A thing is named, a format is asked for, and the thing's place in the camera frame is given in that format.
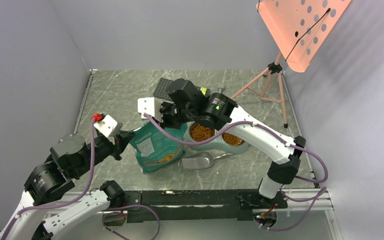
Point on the brown pet food kibble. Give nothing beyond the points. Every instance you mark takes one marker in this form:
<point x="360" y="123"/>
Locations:
<point x="200" y="134"/>

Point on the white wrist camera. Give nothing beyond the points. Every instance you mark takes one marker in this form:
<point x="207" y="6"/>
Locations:
<point x="106" y="125"/>
<point x="150" y="106"/>

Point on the steel bowl right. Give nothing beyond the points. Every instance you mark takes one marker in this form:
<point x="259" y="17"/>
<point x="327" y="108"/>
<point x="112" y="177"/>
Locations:
<point x="233" y="140"/>

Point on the pink tripod stand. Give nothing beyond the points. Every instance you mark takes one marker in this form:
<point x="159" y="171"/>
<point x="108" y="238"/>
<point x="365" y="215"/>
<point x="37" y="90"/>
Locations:
<point x="272" y="69"/>

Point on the steel bowl left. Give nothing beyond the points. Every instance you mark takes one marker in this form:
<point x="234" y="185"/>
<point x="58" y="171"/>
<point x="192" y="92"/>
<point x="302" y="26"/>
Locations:
<point x="202" y="132"/>

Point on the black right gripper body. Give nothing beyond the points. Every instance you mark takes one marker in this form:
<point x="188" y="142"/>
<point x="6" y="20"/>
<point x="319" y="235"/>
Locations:
<point x="174" y="117"/>

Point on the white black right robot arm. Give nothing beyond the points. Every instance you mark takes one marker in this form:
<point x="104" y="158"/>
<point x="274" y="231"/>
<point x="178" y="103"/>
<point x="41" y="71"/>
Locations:
<point x="218" y="111"/>

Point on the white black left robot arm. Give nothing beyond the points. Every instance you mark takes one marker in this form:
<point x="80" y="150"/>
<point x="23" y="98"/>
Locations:
<point x="37" y="217"/>

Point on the brown kibble right bowl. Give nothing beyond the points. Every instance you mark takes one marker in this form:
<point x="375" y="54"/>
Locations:
<point x="233" y="139"/>

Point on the red and grey scraper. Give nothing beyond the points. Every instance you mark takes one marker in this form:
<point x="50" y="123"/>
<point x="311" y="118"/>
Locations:
<point x="220" y="88"/>

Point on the teal double pet bowl stand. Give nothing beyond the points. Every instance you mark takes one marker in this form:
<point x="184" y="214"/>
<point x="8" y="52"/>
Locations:
<point x="226" y="142"/>

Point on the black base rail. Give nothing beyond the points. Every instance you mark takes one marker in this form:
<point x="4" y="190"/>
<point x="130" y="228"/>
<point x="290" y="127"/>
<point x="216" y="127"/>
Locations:
<point x="171" y="205"/>

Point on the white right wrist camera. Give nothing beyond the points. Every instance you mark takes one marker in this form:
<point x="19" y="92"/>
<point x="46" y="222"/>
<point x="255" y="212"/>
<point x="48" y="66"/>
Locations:
<point x="150" y="106"/>

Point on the yellow-green building block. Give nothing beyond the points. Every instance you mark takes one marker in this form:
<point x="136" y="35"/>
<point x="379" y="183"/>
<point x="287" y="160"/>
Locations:
<point x="205" y="91"/>

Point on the metal food scoop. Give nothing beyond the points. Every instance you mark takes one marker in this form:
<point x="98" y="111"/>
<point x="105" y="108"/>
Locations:
<point x="202" y="160"/>

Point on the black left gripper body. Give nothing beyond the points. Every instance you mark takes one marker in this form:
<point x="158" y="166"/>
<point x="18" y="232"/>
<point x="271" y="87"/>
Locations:
<point x="118" y="147"/>

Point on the grey building block baseplate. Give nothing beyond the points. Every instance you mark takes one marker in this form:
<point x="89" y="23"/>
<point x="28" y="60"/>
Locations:
<point x="161" y="89"/>

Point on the pink perforated board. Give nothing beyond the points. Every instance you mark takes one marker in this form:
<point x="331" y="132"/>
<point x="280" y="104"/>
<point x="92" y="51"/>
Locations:
<point x="299" y="27"/>

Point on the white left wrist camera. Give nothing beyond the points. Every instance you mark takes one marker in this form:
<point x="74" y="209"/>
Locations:
<point x="106" y="125"/>

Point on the steel bowl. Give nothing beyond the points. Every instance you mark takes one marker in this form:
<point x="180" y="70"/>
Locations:
<point x="202" y="132"/>
<point x="233" y="140"/>

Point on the green pet food bag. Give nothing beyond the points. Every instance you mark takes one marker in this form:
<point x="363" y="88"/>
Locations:
<point x="153" y="150"/>

